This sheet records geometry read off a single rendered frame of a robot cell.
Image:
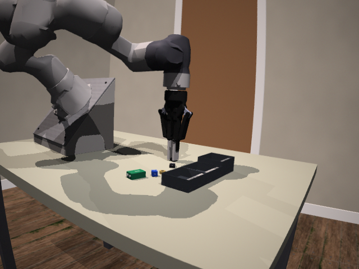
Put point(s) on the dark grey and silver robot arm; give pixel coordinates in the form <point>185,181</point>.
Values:
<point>28,25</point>

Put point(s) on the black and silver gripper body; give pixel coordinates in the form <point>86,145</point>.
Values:
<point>175,99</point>

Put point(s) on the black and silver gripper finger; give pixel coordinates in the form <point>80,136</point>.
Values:
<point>180,130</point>
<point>167,128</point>

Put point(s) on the small blue cube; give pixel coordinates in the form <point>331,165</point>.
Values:
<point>154,173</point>

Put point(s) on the green nine-volt battery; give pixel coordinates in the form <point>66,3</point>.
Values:
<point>136,174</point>

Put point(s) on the black rack of bins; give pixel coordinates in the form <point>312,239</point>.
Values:
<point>195,175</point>

